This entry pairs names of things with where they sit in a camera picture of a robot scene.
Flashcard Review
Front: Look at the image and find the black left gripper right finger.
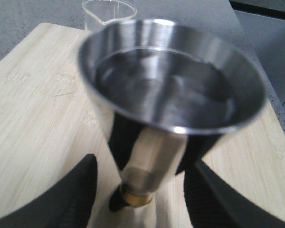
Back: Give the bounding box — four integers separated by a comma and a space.
184, 161, 285, 228

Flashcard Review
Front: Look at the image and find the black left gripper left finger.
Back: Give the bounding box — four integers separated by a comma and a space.
0, 154, 97, 228

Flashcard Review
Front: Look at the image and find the steel double jigger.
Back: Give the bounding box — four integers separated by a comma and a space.
78, 19, 266, 228

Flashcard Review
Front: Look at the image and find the clear glass beaker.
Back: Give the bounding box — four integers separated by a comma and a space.
82, 0, 137, 32

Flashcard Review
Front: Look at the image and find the light wooden cutting board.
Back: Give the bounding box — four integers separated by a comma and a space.
0, 23, 285, 221

